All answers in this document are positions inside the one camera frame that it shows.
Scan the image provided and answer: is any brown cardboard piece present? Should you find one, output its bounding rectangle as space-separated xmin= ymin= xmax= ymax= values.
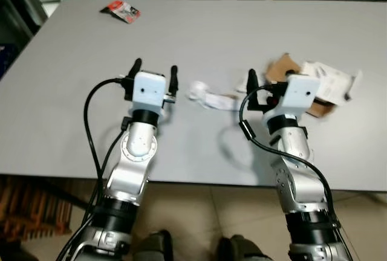
xmin=265 ymin=54 xmax=337 ymax=119

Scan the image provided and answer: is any robot right leg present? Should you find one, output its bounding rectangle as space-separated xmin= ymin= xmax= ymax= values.
xmin=216 ymin=234 xmax=274 ymax=261

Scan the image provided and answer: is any brown wooden chair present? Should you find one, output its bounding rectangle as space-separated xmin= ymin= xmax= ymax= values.
xmin=0 ymin=175 xmax=94 ymax=247

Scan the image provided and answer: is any white paper packaging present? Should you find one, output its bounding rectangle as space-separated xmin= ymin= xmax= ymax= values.
xmin=299 ymin=61 xmax=364 ymax=103

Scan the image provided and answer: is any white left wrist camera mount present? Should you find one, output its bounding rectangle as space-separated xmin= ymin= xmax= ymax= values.
xmin=132 ymin=72 xmax=167 ymax=114

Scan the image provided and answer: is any robot left leg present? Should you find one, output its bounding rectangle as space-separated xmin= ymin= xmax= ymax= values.
xmin=132 ymin=230 xmax=174 ymax=261

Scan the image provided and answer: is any crumpled white tissue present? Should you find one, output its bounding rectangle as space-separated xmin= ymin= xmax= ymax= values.
xmin=187 ymin=80 xmax=241 ymax=111

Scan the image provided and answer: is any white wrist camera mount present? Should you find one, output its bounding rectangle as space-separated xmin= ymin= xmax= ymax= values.
xmin=132 ymin=72 xmax=167 ymax=114
xmin=280 ymin=75 xmax=320 ymax=117

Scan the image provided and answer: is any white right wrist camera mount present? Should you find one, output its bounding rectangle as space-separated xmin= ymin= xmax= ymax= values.
xmin=280 ymin=75 xmax=320 ymax=117

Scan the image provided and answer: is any robot leg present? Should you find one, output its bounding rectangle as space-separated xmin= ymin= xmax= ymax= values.
xmin=216 ymin=234 xmax=274 ymax=261
xmin=132 ymin=230 xmax=174 ymax=261

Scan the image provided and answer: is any red snack packet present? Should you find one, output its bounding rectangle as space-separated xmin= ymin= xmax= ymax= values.
xmin=100 ymin=0 xmax=141 ymax=24

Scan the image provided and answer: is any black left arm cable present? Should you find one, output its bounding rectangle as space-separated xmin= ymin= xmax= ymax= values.
xmin=83 ymin=78 xmax=129 ymax=225

